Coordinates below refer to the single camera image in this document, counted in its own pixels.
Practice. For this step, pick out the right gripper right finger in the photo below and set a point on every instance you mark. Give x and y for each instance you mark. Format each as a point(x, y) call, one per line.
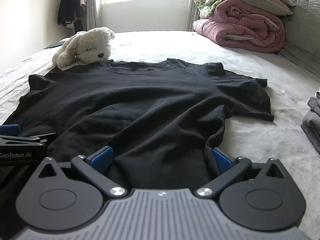
point(257, 196)

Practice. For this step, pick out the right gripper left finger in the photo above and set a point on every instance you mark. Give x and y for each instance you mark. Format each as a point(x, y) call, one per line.
point(64, 196)

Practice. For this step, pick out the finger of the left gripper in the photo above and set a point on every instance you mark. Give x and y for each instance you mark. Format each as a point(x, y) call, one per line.
point(35, 139)
point(10, 130)

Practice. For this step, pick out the black t-shirt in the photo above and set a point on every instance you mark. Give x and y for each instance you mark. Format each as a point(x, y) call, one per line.
point(161, 119)

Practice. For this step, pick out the grey folded clothes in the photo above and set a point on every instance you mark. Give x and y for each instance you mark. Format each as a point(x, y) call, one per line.
point(311, 122)

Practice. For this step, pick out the dark hanging clothes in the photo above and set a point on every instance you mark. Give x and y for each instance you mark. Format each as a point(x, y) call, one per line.
point(70, 15)

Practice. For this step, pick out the white bed sheet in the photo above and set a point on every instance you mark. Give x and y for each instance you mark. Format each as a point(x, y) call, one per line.
point(289, 88)

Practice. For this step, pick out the dark flat item on bed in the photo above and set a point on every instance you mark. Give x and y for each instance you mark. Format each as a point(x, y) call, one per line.
point(54, 45)

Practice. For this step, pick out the white plush dog toy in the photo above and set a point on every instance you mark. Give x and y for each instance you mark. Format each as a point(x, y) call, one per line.
point(87, 46)

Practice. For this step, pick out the grey curtain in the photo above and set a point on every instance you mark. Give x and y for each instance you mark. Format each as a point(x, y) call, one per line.
point(93, 14)

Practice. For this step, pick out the grey padded headboard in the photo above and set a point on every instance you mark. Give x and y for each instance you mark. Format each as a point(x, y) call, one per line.
point(302, 35)

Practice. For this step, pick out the pink folded quilt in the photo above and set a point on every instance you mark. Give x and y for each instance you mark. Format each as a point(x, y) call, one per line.
point(236, 24)

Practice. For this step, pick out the grey pillow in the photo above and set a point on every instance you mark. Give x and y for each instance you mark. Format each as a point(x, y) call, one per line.
point(275, 7)

